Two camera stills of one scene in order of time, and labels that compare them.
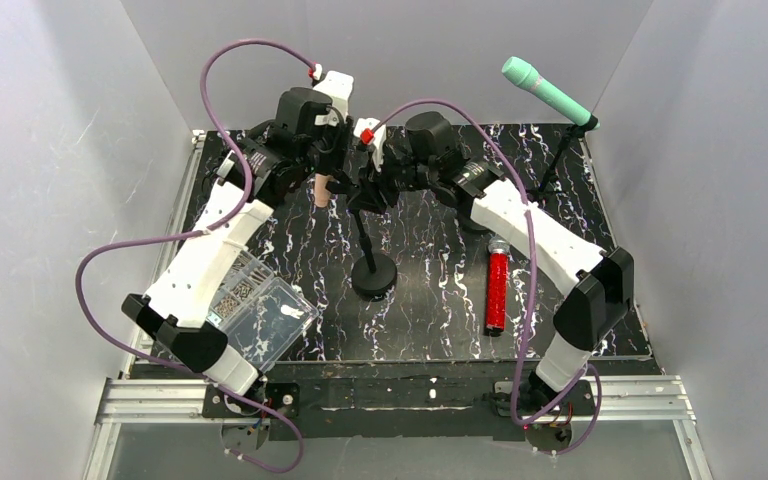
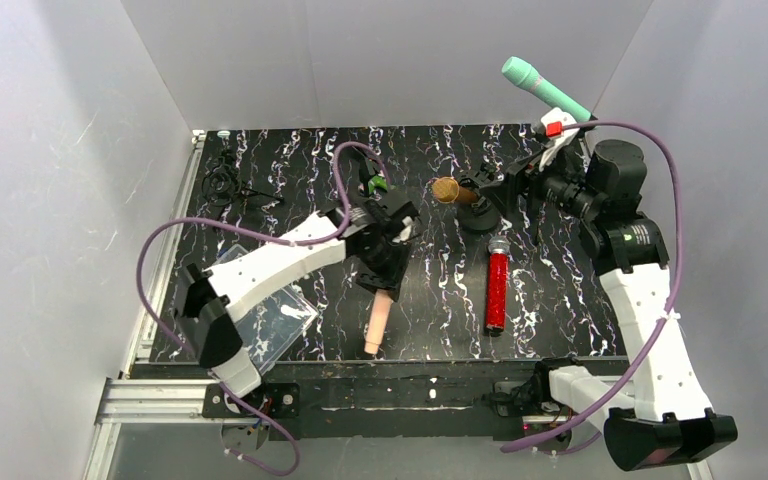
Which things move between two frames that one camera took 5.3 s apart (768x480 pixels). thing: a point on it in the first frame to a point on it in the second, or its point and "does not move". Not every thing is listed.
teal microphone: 524,73 does not move
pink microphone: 321,194 to 378,320
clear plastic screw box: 261,313 does not move
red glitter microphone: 497,283 does not move
